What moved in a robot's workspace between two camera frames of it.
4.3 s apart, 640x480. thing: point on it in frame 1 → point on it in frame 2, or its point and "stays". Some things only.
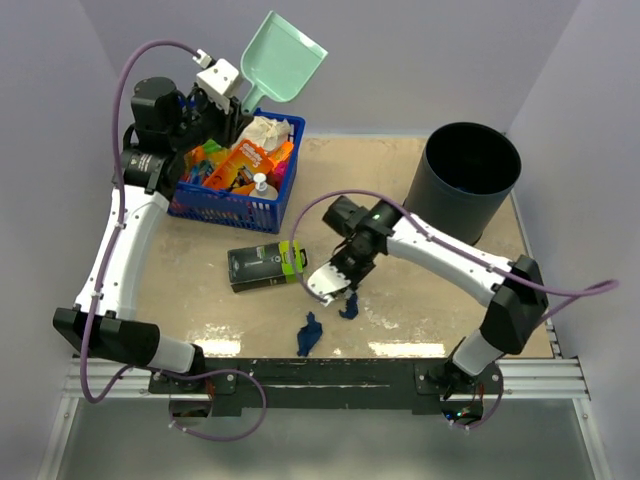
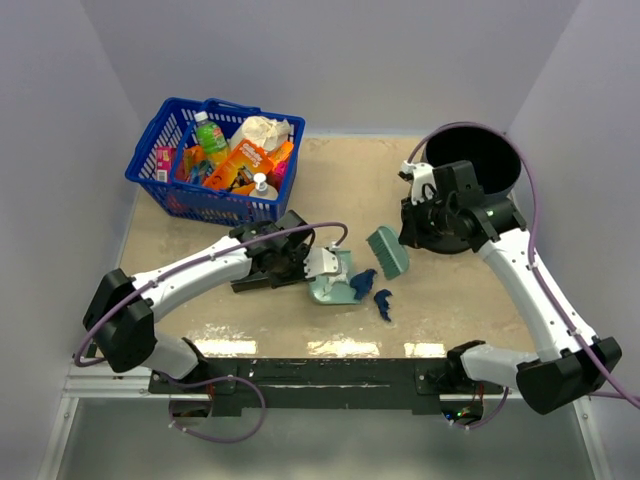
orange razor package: x=236 y=172 stays
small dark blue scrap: x=351 y=307 → x=382 y=303
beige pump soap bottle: x=262 y=190 stays
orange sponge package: x=282 y=153 stays
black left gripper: x=232 y=122 → x=277 y=281
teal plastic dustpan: x=278 y=61 → x=326 y=290
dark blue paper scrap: x=308 y=335 → x=363 y=283
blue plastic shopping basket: x=242 y=210 stays
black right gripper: x=356 y=279 → x=412 y=233
